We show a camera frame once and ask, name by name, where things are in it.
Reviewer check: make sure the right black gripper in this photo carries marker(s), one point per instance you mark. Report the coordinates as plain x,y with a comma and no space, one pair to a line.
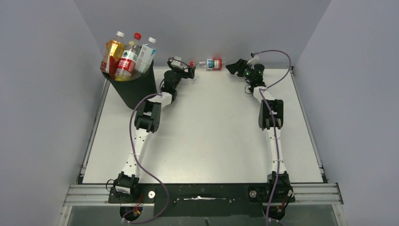
238,67

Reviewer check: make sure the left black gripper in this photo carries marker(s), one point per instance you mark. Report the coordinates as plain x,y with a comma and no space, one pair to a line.
186,75

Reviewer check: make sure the clear bottle red blue label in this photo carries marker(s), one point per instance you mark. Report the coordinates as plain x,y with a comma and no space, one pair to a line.
213,64

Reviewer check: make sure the clear bottle blue white label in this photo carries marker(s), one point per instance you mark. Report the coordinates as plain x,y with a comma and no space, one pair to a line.
145,57

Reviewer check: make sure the black plastic waste bin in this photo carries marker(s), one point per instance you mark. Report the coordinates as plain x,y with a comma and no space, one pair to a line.
133,91

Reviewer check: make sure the gold red tea bottle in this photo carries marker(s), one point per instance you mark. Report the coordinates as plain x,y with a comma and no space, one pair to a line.
113,53

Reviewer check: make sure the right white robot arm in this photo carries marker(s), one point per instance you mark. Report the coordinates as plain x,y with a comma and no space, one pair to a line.
270,121

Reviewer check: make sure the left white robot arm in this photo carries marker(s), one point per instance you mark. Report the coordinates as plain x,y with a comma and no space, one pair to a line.
143,123

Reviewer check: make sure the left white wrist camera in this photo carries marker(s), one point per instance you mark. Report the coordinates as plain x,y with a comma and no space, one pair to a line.
176,62

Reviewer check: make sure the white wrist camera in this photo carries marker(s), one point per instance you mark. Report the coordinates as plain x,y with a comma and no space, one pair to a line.
176,62
254,59

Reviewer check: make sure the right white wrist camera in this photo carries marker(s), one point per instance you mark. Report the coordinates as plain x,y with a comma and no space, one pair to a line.
254,59

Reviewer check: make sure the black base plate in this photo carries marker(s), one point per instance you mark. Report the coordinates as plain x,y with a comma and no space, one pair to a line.
210,200

